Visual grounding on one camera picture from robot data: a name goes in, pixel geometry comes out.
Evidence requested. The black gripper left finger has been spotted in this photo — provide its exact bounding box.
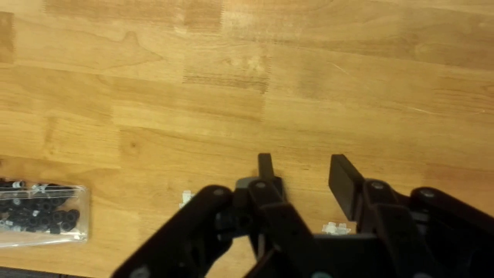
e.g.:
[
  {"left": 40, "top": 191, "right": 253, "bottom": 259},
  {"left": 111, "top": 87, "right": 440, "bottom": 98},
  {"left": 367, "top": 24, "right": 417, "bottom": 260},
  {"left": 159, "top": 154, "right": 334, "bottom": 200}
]
[{"left": 110, "top": 152, "right": 321, "bottom": 278}]

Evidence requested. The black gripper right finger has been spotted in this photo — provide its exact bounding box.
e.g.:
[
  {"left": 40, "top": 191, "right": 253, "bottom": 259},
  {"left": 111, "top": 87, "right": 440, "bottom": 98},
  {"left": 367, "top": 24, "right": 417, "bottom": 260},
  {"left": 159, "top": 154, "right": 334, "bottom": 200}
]
[{"left": 329, "top": 152, "right": 494, "bottom": 278}]

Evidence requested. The clear bag of black screws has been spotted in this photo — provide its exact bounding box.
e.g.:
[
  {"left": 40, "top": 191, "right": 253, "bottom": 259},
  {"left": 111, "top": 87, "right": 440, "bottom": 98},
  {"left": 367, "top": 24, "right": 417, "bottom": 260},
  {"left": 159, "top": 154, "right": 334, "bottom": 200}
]
[{"left": 0, "top": 175, "right": 90, "bottom": 249}]

